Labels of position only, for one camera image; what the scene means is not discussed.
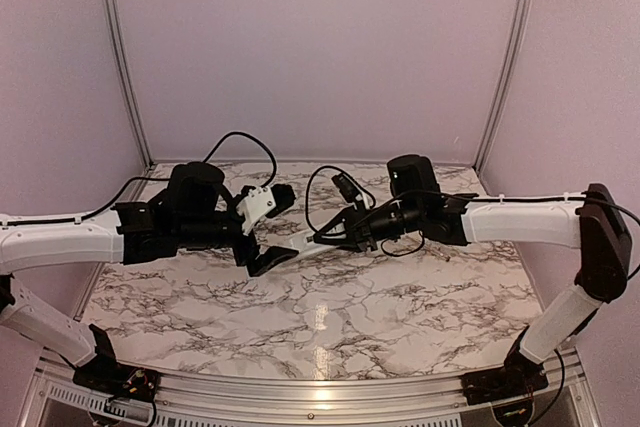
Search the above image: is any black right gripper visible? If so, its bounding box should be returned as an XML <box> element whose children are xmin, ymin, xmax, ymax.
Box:
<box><xmin>313</xmin><ymin>198</ymin><xmax>423</xmax><ymax>252</ymax></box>

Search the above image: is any white remote control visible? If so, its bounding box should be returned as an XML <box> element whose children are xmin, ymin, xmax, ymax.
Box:
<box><xmin>277</xmin><ymin>229</ymin><xmax>337</xmax><ymax>259</ymax></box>

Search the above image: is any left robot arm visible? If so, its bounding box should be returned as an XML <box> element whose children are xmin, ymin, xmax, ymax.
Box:
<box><xmin>1</xmin><ymin>162</ymin><xmax>295</xmax><ymax>392</ymax></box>

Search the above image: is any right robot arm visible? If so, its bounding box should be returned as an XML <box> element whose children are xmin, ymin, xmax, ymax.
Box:
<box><xmin>313</xmin><ymin>154</ymin><xmax>636</xmax><ymax>395</ymax></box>

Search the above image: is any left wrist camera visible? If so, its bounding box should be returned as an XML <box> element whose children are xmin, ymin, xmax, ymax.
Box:
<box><xmin>238</xmin><ymin>184</ymin><xmax>296</xmax><ymax>234</ymax></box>

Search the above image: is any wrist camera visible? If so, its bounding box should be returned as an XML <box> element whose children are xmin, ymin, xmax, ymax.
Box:
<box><xmin>238</xmin><ymin>184</ymin><xmax>296</xmax><ymax>234</ymax></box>
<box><xmin>332</xmin><ymin>173</ymin><xmax>372</xmax><ymax>211</ymax></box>

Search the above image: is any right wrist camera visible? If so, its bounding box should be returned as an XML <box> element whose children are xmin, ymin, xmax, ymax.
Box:
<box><xmin>332</xmin><ymin>173</ymin><xmax>372</xmax><ymax>211</ymax></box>

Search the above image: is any left camera cable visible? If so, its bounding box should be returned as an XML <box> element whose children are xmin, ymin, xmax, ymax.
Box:
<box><xmin>0</xmin><ymin>131</ymin><xmax>279</xmax><ymax>228</ymax></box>

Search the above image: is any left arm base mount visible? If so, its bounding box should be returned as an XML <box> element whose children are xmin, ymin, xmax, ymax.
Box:
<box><xmin>73</xmin><ymin>363</ymin><xmax>160</xmax><ymax>402</ymax></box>

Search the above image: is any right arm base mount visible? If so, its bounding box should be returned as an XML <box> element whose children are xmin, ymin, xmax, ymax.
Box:
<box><xmin>461</xmin><ymin>367</ymin><xmax>549</xmax><ymax>405</ymax></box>

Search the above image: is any front aluminium rail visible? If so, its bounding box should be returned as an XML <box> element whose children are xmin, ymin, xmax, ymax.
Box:
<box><xmin>18</xmin><ymin>350</ymin><xmax>601</xmax><ymax>426</ymax></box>

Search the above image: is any left aluminium frame post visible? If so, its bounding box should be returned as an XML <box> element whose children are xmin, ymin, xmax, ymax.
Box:
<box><xmin>103</xmin><ymin>0</ymin><xmax>154</xmax><ymax>168</ymax></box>

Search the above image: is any aluminium frame post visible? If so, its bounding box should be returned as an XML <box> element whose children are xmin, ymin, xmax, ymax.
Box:
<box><xmin>473</xmin><ymin>0</ymin><xmax>532</xmax><ymax>177</ymax></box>
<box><xmin>103</xmin><ymin>0</ymin><xmax>154</xmax><ymax>168</ymax></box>

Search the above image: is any right aluminium frame post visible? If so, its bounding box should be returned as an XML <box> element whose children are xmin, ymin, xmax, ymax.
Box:
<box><xmin>473</xmin><ymin>0</ymin><xmax>532</xmax><ymax>177</ymax></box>

